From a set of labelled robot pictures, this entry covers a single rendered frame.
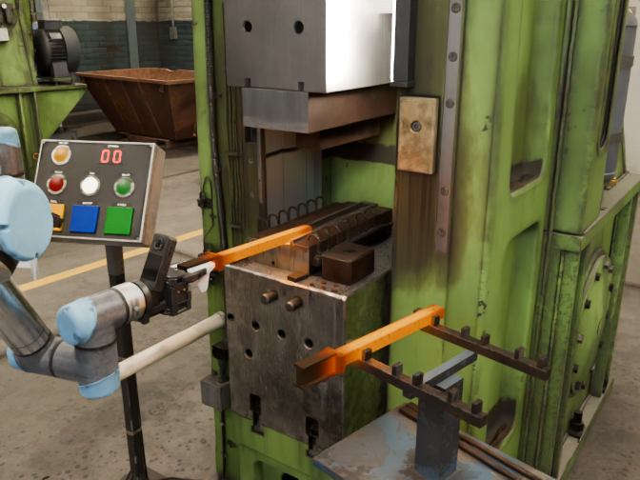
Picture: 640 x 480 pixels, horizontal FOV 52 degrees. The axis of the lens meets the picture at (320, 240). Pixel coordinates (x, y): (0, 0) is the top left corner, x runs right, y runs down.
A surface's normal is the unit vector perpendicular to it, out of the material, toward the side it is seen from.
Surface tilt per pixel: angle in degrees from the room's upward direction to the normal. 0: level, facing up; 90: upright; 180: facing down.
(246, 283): 90
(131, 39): 90
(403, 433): 0
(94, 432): 0
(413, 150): 90
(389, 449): 0
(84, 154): 60
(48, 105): 90
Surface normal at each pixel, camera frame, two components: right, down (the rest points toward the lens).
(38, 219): 0.97, -0.01
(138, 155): -0.15, -0.20
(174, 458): 0.00, -0.95
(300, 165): 0.82, 0.18
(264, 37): -0.58, 0.26
